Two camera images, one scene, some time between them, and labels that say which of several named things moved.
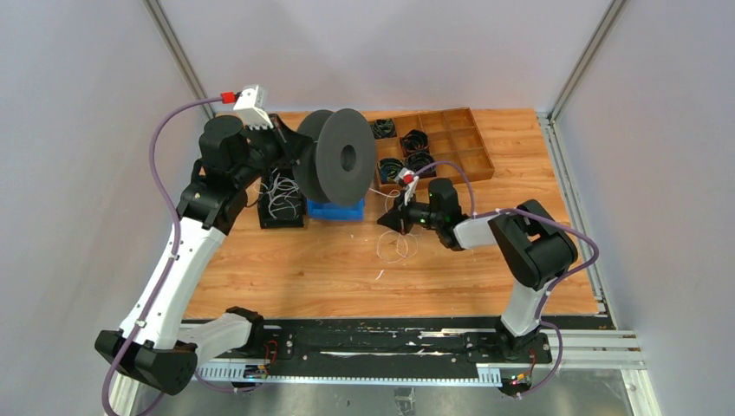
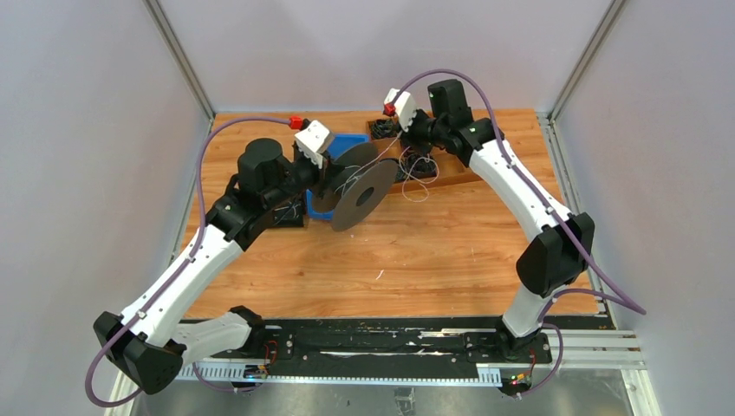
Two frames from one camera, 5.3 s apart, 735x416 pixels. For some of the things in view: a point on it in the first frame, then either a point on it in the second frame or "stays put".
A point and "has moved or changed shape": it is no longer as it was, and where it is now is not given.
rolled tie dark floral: (419, 159) stays put
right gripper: (394, 219) → (408, 138)
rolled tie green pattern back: (383, 128) stays put
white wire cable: (404, 256) → (422, 183)
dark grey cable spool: (336, 153) has moved or changed shape
